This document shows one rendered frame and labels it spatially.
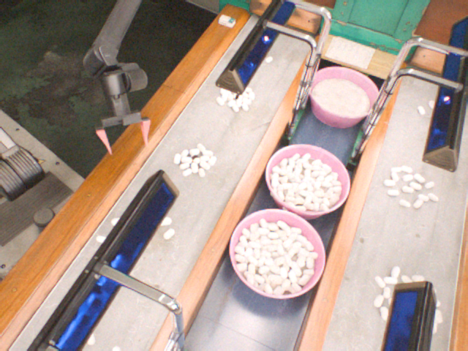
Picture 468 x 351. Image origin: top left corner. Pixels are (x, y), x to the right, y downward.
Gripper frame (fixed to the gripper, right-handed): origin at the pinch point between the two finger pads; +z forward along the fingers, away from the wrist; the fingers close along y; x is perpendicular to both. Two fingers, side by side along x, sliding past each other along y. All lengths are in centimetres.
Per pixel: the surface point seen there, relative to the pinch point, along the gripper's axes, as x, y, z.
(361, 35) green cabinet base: -35, -102, -16
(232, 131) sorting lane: -19.2, -36.4, 6.2
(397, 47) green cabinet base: -28, -112, -10
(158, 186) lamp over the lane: 33.8, -2.1, 2.7
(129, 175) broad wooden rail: -11.6, 1.2, 10.9
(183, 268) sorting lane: 13.8, -5.9, 33.5
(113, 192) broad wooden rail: -7.4, 6.8, 13.7
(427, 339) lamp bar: 66, -39, 33
